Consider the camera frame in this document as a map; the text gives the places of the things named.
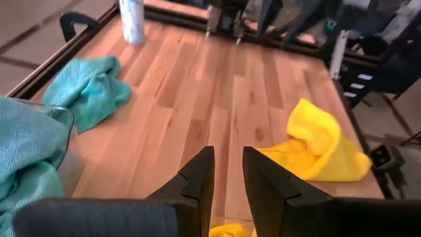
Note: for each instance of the black box with white labels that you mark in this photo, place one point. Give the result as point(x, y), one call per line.
point(371, 89)

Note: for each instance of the black aluminium table frame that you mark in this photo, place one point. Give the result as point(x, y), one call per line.
point(56, 59)

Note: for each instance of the teal microfiber towel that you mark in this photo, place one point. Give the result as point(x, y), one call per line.
point(29, 204)
point(29, 138)
point(89, 92)

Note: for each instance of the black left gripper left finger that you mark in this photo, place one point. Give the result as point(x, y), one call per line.
point(148, 217)

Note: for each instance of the yellow microfiber towel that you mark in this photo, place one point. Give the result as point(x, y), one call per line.
point(315, 148)
point(227, 231)

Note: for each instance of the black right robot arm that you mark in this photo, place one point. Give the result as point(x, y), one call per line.
point(227, 16)

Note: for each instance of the silver metal bracket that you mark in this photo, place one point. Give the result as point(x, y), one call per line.
point(338, 54)

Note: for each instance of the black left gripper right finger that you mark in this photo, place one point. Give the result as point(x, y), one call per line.
point(312, 217)

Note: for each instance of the black floor box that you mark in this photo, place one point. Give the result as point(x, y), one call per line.
point(386, 158)

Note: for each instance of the light blue spray bottle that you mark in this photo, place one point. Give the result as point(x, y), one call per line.
point(132, 23)

